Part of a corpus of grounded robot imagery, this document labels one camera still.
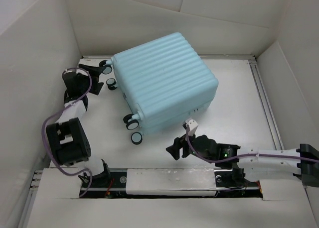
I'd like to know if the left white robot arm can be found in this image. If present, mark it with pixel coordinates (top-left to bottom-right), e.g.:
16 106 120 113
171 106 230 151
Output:
42 61 112 187

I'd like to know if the light blue hardshell suitcase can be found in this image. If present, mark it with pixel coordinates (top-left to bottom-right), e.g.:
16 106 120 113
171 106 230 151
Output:
102 32 219 136

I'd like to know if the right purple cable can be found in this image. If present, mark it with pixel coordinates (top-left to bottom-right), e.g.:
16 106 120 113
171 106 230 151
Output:
185 124 319 164

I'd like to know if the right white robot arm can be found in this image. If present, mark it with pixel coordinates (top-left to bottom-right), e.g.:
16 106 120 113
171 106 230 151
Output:
166 134 319 188

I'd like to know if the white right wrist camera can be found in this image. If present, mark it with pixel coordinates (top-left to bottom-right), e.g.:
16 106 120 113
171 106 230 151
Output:
183 118 198 136

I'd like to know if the purple cable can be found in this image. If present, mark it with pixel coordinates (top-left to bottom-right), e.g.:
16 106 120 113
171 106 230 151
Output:
41 67 94 198
185 124 319 164

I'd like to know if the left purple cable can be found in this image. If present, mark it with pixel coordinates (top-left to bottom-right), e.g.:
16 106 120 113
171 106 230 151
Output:
41 67 94 198

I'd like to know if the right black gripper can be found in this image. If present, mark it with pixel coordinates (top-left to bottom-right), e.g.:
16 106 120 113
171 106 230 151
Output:
165 128 214 163

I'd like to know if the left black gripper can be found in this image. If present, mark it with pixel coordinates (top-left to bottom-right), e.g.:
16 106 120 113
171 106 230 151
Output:
78 65 106 94

